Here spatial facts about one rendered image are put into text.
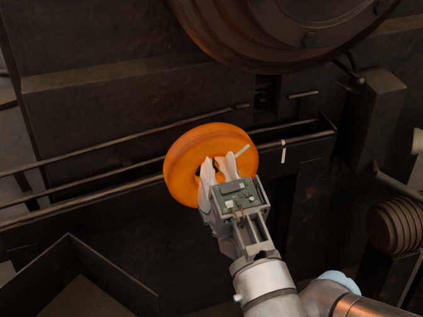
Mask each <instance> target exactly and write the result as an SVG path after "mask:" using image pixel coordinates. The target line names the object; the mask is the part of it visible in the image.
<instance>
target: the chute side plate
mask: <svg viewBox="0 0 423 317"><path fill-rule="evenodd" d="M333 139H334V137H333V136H327V137H324V138H319V139H314V140H309V141H306V142H300V143H295V144H291V145H286V146H282V147H277V148H272V149H269V150H263V151H260V152H258V156H259V165H258V168H257V172H256V174H257V175H258V177H259V180H260V181H261V182H262V181H267V180H270V179H275V178H279V177H284V176H287V175H292V174H297V173H298V167H299V163H300V162H306V161H309V160H314V159H319V158H322V157H323V158H324V160H323V164H322V167H327V166H328V163H329V157H330V152H331V148H332V143H333ZM284 148H285V149H286V152H285V161H284V163H281V161H282V155H283V149H284ZM180 206H183V204H181V203H180V202H178V201H177V200H175V199H174V198H173V196H172V195H171V193H170V192H169V189H168V187H167V184H166V182H165V179H164V180H161V181H158V182H154V183H151V184H147V185H145V186H142V187H138V188H136V189H132V190H129V191H125V192H121V193H119V194H115V195H112V196H108V197H105V198H103V199H99V200H96V201H92V202H90V203H86V204H82V205H80V206H76V207H73V208H69V209H66V210H63V211H59V212H57V213H53V214H50V215H47V216H43V217H41V218H37V219H34V220H31V221H27V222H24V223H20V224H18V225H14V226H10V227H8V228H4V229H2V230H0V263H3V262H7V261H9V260H10V258H9V256H8V253H7V250H11V249H14V248H19V247H24V246H27V245H33V244H36V243H37V244H38V246H39V248H40V250H44V249H47V248H49V247H50V246H52V245H53V244H54V243H55V242H56V241H58V240H59V239H60V238H62V237H63V236H64V235H65V234H66V233H68V232H69V233H71V234H72V235H74V236H75V237H76V238H82V237H84V236H88V235H92V234H94V233H98V232H101V231H104V230H107V229H110V228H114V227H116V226H120V225H124V224H126V223H129V222H132V221H135V220H139V219H142V218H145V217H148V216H152V215H154V214H157V213H161V212H164V211H167V210H170V209H173V208H177V207H180Z"/></svg>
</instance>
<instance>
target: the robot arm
mask: <svg viewBox="0 0 423 317"><path fill-rule="evenodd" d="M212 165H215V166H216V167H217V168H218V171H219V176H221V177H222V178H223V180H224V181H225V182H223V183H220V184H219V183H218V182H217V181H216V179H215V169H214V168H213V166H212ZM258 187H260V189H261V192H262V194H263V196H264V200H263V199H262V196H261V193H260V192H259V189H258ZM197 205H198V210H199V212H200V215H201V216H202V218H203V221H204V225H210V228H211V229H212V230H213V231H212V236H214V237H216V238H218V243H219V247H220V251H221V252H222V253H223V254H225V255H226V256H228V257H230V258H231V259H233V260H234V261H235V262H234V263H232V265H231V266H230V267H229V270H230V273H231V276H232V278H233V285H234V288H235V291H236V293H237V294H235V295H234V296H233V299H234V301H235V302H236V303H237V302H240V303H241V308H242V312H243V315H244V317H423V316H419V315H417V314H413V313H411V312H408V311H405V310H402V309H399V308H396V307H393V306H390V305H387V304H384V303H381V302H379V301H375V300H373V299H370V298H366V297H364V296H362V295H361V292H360V290H359V288H358V286H357V285H356V284H355V282H354V281H353V280H352V279H351V278H347V277H346V276H345V275H344V274H343V273H342V272H339V271H336V270H329V271H327V272H324V273H323V274H322V275H321V276H319V277H318V278H317V279H314V280H312V281H311V282H310V283H309V284H308V285H307V286H306V288H304V290H303V291H302V292H300V293H299V294H298V293H297V291H296V287H295V285H294V282H293V280H292V278H291V275H290V273H289V270H288V268H287V266H286V263H285V262H283V261H282V259H281V256H280V254H279V252H278V250H277V249H275V247H274V245H273V242H272V239H271V237H270V235H269V232H268V229H267V228H266V225H265V222H266V218H267V216H268V213H269V209H270V207H271V205H270V203H269V201H268V198H267V196H266V193H265V192H264V189H263V187H262V184H261V181H260V180H259V177H258V175H257V174H256V175H255V178H254V182H252V179H251V178H250V177H244V178H242V177H241V175H240V173H239V171H238V170H237V167H236V160H235V157H234V154H233V153H232V152H228V154H227V155H226V156H225V157H212V158H209V157H206V159H205V161H204V162H203V163H202V164H201V171H200V183H199V188H198V198H197Z"/></svg>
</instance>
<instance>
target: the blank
mask: <svg viewBox="0 0 423 317"><path fill-rule="evenodd" d="M228 152H232V153H233V154H234V157H235V160H236V167H237V170H238V171H239V173H240V175H241V177H242V178H244V177H250V178H251V179H252V180H253V178H254V177H255V174H256V172H257V168H258V165H259V156H258V152H257V148H256V147H255V145H254V144H253V142H252V140H251V139H250V138H249V136H248V134H247V133H246V132H245V131H244V130H242V129H241V128H239V127H238V126H235V125H232V124H229V123H221V122H216V123H207V124H204V125H200V126H197V127H196V128H193V129H191V130H189V131H187V132H186V133H185V134H183V135H182V136H180V137H179V138H178V139H177V140H176V141H175V142H174V143H173V145H172V146H171V148H170V149H169V151H168V152H167V155H166V157H165V160H164V165H163V175H164V179H165V182H166V184H167V187H168V189H169V192H170V193H171V195H172V196H173V198H174V199H175V200H177V201H178V202H180V203H181V204H183V205H185V206H189V207H191V208H198V205H197V198H198V188H199V183H200V177H199V176H197V175H195V172H196V170H197V168H198V167H199V166H200V165H201V164H202V163H203V162H204V161H205V159H206V157H209V159H210V158H212V157H225V156H226V155H227V154H228ZM215 179H216V181H217V182H218V183H219V184H220V183H223V182H225V181H224V180H223V178H222V177H221V176H219V172H217V173H216V174H215Z"/></svg>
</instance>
